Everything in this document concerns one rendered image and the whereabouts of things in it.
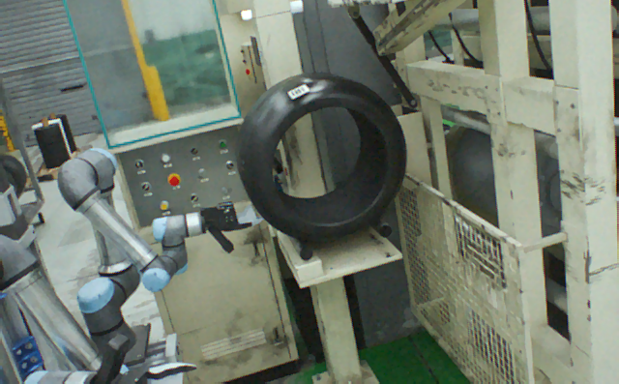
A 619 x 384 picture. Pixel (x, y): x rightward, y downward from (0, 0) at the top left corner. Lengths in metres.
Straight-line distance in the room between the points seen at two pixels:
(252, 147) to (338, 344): 1.09
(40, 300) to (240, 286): 1.34
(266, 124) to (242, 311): 1.13
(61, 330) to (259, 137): 0.78
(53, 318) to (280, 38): 1.22
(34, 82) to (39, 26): 1.00
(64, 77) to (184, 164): 8.97
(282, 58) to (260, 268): 0.97
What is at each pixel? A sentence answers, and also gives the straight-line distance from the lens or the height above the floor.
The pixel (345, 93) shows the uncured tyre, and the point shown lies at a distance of 1.78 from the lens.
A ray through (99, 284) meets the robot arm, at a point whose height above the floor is 0.95.
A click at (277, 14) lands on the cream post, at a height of 1.65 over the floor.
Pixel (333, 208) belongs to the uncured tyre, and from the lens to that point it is 2.13.
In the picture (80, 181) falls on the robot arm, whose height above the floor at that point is 1.31.
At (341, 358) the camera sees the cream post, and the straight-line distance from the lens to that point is 2.57.
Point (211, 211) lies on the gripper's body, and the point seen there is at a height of 1.09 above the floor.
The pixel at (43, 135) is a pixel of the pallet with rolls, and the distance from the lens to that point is 8.19.
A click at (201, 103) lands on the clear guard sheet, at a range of 2.36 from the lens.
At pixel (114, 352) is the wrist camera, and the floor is 1.14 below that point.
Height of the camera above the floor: 1.71
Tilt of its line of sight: 17 degrees down
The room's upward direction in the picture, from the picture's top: 11 degrees counter-clockwise
